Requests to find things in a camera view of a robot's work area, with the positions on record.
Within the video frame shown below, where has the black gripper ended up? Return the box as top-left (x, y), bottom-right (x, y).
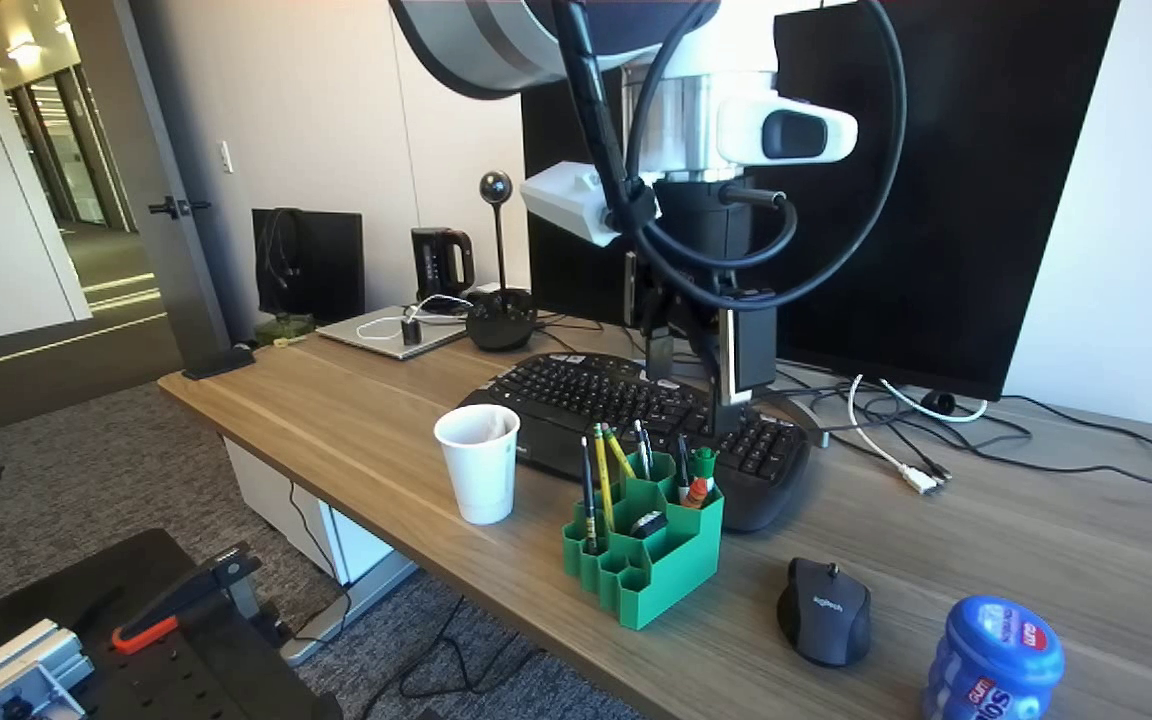
top-left (636, 174), bottom-right (798, 413)

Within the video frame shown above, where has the green hexagonal pencil rack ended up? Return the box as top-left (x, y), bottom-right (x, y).
top-left (560, 449), bottom-right (730, 635)

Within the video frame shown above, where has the white paper cup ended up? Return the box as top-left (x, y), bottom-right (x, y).
top-left (427, 398), bottom-right (523, 527)

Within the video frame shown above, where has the black computer keyboard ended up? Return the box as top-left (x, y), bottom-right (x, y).
top-left (462, 348), bottom-right (820, 541)

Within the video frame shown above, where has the yellow pencil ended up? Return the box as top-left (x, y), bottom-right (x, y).
top-left (587, 418), bottom-right (622, 541)

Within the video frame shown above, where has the dark pencil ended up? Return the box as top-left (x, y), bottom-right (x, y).
top-left (578, 430), bottom-right (604, 554)

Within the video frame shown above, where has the black ball webcam on stand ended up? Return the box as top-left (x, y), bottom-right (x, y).
top-left (463, 169), bottom-right (543, 356)

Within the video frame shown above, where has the black computer mouse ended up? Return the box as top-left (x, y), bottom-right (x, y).
top-left (773, 553), bottom-right (876, 673)

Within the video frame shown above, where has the large black monitor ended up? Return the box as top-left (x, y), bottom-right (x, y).
top-left (522, 0), bottom-right (1126, 404)

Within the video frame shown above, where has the silver flat tray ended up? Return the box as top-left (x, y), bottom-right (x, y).
top-left (314, 301), bottom-right (471, 363)

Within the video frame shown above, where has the black framed box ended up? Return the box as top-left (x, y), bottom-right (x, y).
top-left (250, 203), bottom-right (374, 326)

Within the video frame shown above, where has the white under-desk cabinet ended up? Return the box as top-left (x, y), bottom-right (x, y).
top-left (220, 437), bottom-right (426, 591)

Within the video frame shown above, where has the blue plastic container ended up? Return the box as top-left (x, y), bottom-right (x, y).
top-left (919, 591), bottom-right (1068, 720)

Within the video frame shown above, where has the black pegboard work table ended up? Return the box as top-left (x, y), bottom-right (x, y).
top-left (0, 527), bottom-right (345, 720)

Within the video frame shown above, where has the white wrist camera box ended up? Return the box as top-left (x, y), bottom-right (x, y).
top-left (522, 157), bottom-right (636, 252)

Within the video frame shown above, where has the white desk cable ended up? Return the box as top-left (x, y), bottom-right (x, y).
top-left (845, 370), bottom-right (949, 501)

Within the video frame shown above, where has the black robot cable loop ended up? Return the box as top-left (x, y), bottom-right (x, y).
top-left (554, 0), bottom-right (916, 315)

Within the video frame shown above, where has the black floor cable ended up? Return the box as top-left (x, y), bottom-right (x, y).
top-left (278, 485), bottom-right (568, 710)

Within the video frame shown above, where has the black desk cable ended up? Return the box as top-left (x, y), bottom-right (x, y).
top-left (789, 356), bottom-right (1152, 490)

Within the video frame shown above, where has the black door handle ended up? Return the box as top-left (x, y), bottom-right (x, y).
top-left (146, 191), bottom-right (217, 224)

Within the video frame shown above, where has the orange handled black clamp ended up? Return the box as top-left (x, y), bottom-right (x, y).
top-left (109, 545), bottom-right (265, 660)

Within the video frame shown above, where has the aluminium rail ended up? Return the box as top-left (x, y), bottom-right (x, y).
top-left (0, 615), bottom-right (104, 720)

